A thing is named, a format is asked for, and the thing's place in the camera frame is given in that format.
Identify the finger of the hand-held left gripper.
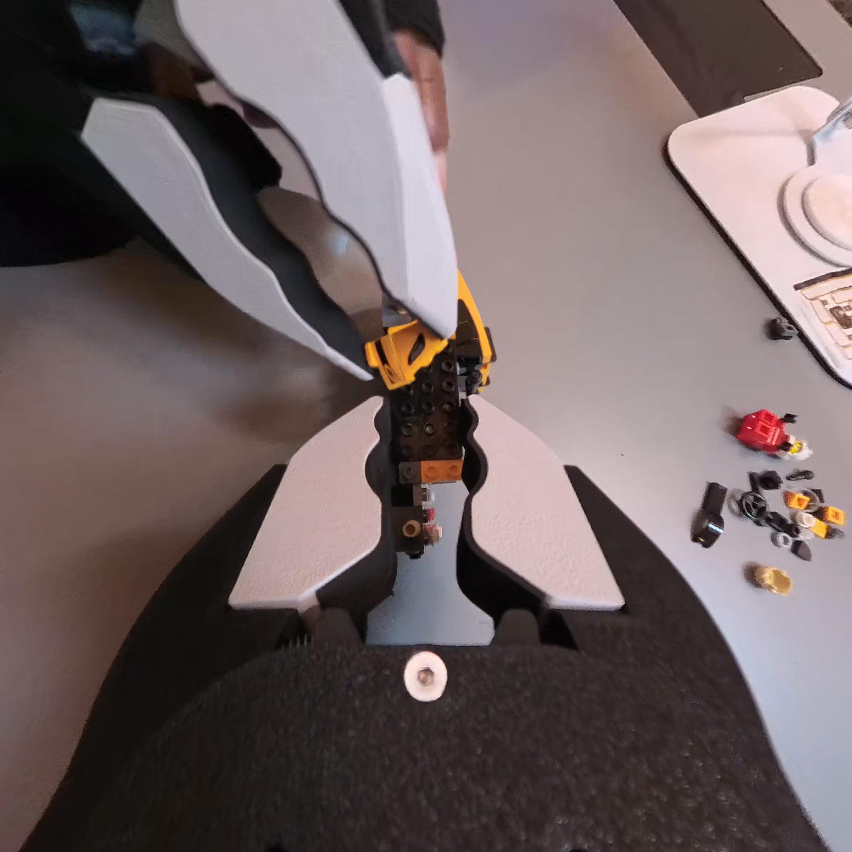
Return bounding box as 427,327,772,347
80,96,375,382
173,0,462,339

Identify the pile of small lego parts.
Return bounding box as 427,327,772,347
729,469,848,562

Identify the yellow lego car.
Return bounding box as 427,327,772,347
365,269,499,560

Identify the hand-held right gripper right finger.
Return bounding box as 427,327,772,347
457,396,627,612

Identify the person's left forearm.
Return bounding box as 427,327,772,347
383,0,446,57

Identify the person's left hand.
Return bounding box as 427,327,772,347
393,30,451,194

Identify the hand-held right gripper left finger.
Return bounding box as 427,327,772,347
228,396,399,613

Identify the black lego wrench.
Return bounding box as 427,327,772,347
690,482,728,548

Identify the tan lego hair piece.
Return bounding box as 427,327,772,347
744,562,794,595

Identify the lego sticker sheet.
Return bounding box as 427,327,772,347
794,269,852,360

